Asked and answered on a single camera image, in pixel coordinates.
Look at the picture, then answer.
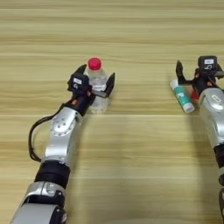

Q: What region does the clear bottle red cap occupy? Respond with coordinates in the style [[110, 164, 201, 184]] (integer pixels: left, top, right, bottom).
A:
[[84, 57, 110, 115]]

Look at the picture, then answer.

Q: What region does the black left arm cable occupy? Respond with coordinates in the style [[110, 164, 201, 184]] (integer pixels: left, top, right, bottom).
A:
[[28, 103, 67, 163]]

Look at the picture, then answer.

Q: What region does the left black box white label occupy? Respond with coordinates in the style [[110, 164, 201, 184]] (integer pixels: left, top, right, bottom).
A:
[[66, 73, 90, 96]]

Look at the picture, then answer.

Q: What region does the right black box white label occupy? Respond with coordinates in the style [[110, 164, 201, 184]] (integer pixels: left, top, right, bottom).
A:
[[197, 55, 219, 74]]

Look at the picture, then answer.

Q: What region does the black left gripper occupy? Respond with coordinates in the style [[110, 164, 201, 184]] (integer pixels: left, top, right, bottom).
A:
[[66, 63, 116, 116]]

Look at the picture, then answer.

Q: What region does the green and white glue stick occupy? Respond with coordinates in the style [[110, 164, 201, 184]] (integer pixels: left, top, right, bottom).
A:
[[169, 79, 195, 114]]

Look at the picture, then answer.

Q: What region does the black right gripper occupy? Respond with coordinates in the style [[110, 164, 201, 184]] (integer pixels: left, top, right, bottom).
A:
[[175, 59, 224, 96]]

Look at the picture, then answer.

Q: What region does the black box white label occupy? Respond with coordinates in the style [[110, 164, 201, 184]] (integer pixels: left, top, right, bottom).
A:
[[197, 55, 219, 74], [66, 73, 90, 96]]

